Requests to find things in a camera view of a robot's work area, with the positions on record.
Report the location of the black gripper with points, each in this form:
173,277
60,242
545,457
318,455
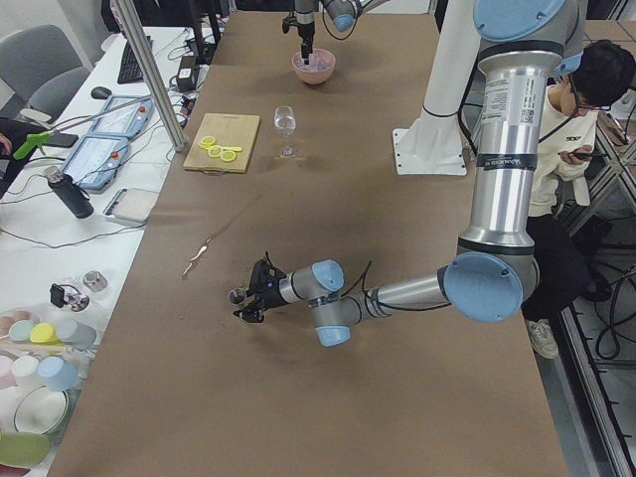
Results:
270,294
304,23

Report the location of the steel double jigger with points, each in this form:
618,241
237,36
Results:
237,296

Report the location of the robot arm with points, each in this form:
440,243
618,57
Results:
517,46
343,14

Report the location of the pile of clear ice cubes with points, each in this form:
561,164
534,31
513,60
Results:
320,61

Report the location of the clear wine glass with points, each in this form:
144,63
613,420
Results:
285,124

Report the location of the pink bowl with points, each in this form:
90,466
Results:
313,78

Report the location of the bamboo cutting board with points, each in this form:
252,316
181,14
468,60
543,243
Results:
236,132

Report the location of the brown paper table cover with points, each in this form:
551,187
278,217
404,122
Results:
228,352

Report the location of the black power adapter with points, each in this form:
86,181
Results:
188,74

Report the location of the lemon slice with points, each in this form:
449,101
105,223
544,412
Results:
207,142
215,151
228,156

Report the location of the white plastic tray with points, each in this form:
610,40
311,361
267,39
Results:
131,206

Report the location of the steel cup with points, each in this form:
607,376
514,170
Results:
95,281

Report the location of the grey cup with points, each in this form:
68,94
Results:
76,334

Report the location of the black keyboard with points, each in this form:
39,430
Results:
129,69

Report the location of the blue teach pendant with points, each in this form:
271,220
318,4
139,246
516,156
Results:
95,160
123,115

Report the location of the black water bottle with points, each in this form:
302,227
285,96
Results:
72,196

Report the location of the light blue cup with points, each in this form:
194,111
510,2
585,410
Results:
57,374

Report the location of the computer mouse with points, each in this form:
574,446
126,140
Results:
101,93

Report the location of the yellow cup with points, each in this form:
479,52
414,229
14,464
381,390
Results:
44,334

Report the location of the white cup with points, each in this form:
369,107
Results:
25,372

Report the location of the white green-rimmed bowl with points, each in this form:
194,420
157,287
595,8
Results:
41,411

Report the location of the grey office chair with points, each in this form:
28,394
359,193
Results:
41,65

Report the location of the green cup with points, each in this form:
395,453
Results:
24,449

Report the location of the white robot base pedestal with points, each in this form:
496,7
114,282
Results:
433,144

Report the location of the aluminium frame post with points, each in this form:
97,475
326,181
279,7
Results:
126,16

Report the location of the green-handled grabber tool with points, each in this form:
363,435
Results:
39,140

